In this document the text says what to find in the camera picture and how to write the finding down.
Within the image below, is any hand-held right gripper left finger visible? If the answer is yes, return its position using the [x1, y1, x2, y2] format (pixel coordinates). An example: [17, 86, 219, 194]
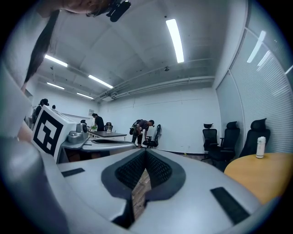
[57, 148, 146, 234]

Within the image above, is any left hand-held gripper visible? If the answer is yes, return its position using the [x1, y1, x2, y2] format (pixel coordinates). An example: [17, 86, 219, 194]
[31, 105, 138, 164]

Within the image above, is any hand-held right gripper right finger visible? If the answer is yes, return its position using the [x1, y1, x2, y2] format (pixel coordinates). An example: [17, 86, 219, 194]
[129, 148, 261, 234]

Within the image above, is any person's left forearm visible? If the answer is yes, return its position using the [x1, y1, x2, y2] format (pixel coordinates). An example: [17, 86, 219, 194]
[17, 123, 33, 143]

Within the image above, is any black office chair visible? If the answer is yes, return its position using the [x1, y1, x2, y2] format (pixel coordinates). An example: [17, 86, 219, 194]
[239, 118, 271, 159]
[142, 124, 162, 149]
[201, 123, 218, 162]
[207, 121, 241, 165]

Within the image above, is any dark top desk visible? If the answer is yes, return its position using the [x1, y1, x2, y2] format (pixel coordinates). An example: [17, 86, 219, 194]
[88, 130, 128, 141]

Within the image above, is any ceiling light strip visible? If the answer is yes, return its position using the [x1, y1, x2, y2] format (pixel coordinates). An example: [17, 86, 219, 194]
[165, 18, 185, 64]
[46, 81, 65, 90]
[88, 74, 114, 89]
[44, 54, 69, 68]
[76, 92, 94, 100]

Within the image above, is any round wooden table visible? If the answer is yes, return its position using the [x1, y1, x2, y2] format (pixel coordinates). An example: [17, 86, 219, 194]
[223, 152, 293, 205]

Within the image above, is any ceiling pipe run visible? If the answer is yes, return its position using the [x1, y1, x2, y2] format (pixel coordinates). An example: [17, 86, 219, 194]
[93, 76, 216, 101]

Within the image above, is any white bottle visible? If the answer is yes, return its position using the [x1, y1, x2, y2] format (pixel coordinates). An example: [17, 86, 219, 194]
[255, 136, 266, 160]

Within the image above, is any person's light shirt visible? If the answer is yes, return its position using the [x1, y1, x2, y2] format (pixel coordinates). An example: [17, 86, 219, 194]
[0, 10, 61, 140]

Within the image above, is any person's face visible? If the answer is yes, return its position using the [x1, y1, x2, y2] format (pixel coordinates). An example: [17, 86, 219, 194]
[58, 0, 113, 17]

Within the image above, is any black head-worn camera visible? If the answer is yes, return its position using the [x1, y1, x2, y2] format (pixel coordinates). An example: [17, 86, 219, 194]
[106, 0, 132, 22]

